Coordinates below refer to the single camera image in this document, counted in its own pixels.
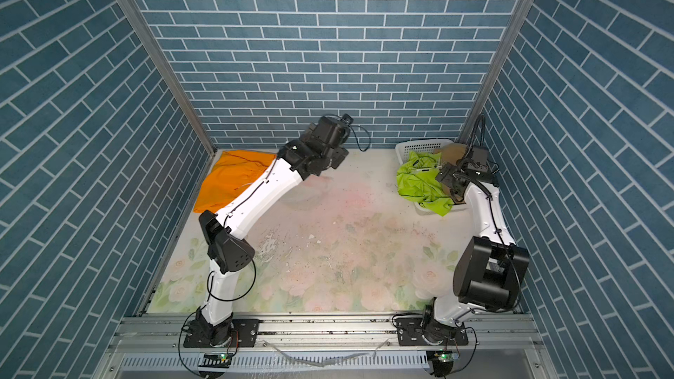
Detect aluminium corner post right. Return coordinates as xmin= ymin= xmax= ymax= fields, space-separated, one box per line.
xmin=457 ymin=0 xmax=534 ymax=143

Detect orange shorts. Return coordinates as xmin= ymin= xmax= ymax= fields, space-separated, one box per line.
xmin=193 ymin=150 xmax=276 ymax=213

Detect neon green shorts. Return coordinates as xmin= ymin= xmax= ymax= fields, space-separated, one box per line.
xmin=396 ymin=151 xmax=454 ymax=217

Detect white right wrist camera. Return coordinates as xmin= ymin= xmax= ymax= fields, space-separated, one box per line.
xmin=463 ymin=146 xmax=491 ymax=174

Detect aluminium front rail frame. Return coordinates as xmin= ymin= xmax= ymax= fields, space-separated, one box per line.
xmin=94 ymin=313 xmax=556 ymax=378

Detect aluminium corner post left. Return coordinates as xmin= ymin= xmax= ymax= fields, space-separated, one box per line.
xmin=116 ymin=0 xmax=217 ymax=157

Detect black corrugated cable right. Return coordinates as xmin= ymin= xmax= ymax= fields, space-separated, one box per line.
xmin=468 ymin=114 xmax=488 ymax=149

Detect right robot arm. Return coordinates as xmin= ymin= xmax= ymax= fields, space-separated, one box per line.
xmin=430 ymin=163 xmax=530 ymax=327

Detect tan brown shorts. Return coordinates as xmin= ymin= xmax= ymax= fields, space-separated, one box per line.
xmin=439 ymin=143 xmax=466 ymax=205

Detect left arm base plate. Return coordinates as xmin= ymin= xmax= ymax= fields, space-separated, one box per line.
xmin=182 ymin=319 xmax=260 ymax=348

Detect aluminium corner post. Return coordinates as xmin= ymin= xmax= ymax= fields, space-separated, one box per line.
xmin=116 ymin=0 xmax=217 ymax=157
xmin=457 ymin=0 xmax=534 ymax=143

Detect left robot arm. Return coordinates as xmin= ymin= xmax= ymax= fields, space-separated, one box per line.
xmin=182 ymin=137 xmax=349 ymax=347

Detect white plastic laundry basket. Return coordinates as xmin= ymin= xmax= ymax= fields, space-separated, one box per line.
xmin=395 ymin=139 xmax=467 ymax=215

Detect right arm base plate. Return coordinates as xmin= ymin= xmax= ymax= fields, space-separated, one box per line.
xmin=391 ymin=315 xmax=469 ymax=347

